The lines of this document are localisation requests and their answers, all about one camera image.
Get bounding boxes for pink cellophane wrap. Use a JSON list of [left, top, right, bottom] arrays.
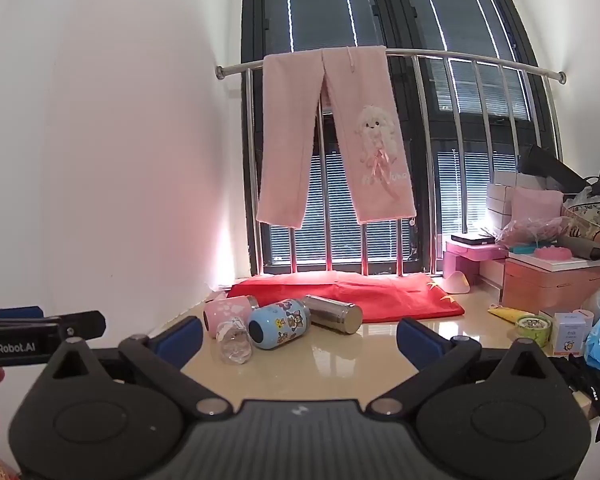
[[494, 217, 574, 252]]

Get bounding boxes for pale pink bowl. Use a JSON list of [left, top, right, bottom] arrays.
[[439, 270, 473, 295]]

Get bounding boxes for green round tin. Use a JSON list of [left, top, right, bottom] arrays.
[[514, 313, 552, 347]]

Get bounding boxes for stainless steel cup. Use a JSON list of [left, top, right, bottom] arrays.
[[301, 295, 364, 335]]

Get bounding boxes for pink cup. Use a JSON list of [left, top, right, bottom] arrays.
[[202, 294, 260, 340]]

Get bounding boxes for black window frame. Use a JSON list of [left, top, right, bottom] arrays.
[[240, 0, 567, 275]]

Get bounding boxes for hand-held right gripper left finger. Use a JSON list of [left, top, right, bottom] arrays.
[[41, 316, 236, 421]]

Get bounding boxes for blue cartoon cup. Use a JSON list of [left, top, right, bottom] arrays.
[[246, 298, 312, 350]]

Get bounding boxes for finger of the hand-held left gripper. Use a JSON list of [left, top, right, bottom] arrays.
[[0, 306, 46, 321], [40, 310, 107, 352]]

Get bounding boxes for small white cartoon box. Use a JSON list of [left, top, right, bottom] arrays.
[[549, 312, 594, 358]]

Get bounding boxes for pink pants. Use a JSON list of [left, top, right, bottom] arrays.
[[256, 45, 417, 227]]

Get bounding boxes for red cloth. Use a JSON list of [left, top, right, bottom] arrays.
[[226, 270, 466, 324]]

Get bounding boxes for pink small shelf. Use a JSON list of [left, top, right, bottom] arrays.
[[443, 238, 509, 289]]

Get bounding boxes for black bag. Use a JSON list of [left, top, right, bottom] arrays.
[[517, 144, 587, 192]]

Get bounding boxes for large pink storage box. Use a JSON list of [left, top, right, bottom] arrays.
[[502, 251, 600, 314]]

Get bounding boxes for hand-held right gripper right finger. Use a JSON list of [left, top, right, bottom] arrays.
[[367, 317, 557, 421]]

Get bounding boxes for stack of white boxes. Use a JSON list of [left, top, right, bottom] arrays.
[[484, 182, 522, 234]]

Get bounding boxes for black glove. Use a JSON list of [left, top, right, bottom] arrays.
[[550, 352, 600, 444]]

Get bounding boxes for yellow tube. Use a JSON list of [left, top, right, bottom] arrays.
[[487, 303, 524, 322]]

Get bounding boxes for dark cylinder handle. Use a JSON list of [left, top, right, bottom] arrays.
[[554, 236, 600, 261]]

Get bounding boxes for metal window railing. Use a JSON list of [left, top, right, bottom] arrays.
[[215, 47, 567, 279]]

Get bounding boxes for clear plastic cup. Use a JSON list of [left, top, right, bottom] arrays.
[[215, 318, 254, 365]]

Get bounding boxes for flat black box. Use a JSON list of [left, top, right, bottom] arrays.
[[450, 232, 496, 246]]

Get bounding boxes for patterned handbag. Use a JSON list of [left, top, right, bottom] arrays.
[[561, 156, 600, 257]]

